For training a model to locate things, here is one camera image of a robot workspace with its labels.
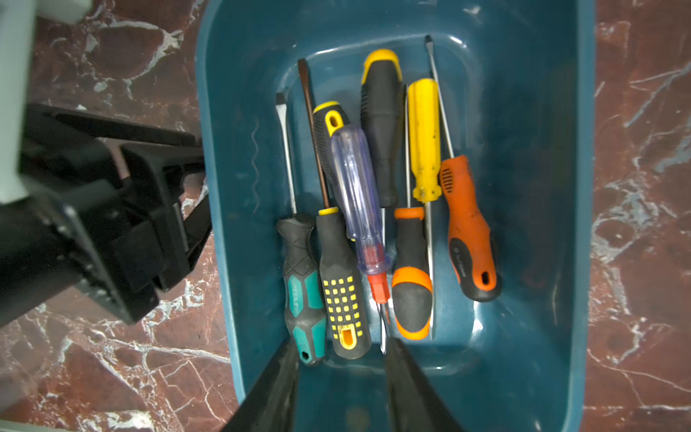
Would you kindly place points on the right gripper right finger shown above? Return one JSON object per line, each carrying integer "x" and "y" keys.
{"x": 413, "y": 403}

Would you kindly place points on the orange black small screwdriver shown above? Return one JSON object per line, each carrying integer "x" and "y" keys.
{"x": 469, "y": 235}

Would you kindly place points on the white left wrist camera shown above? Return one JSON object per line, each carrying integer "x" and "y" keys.
{"x": 17, "y": 39}

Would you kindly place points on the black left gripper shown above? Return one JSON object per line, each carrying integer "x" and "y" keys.
{"x": 102, "y": 213}

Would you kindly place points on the blue red screwdriver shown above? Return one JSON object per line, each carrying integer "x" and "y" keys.
{"x": 358, "y": 189}

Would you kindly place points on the green black screwdriver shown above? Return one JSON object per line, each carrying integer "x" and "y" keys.
{"x": 305, "y": 314}

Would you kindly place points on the yellow handle screwdriver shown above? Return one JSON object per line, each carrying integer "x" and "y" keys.
{"x": 425, "y": 153}

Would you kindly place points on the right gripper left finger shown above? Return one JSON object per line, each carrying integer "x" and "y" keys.
{"x": 271, "y": 404}

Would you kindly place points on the black orange band screwdriver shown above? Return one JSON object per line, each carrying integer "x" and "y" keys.
{"x": 412, "y": 289}

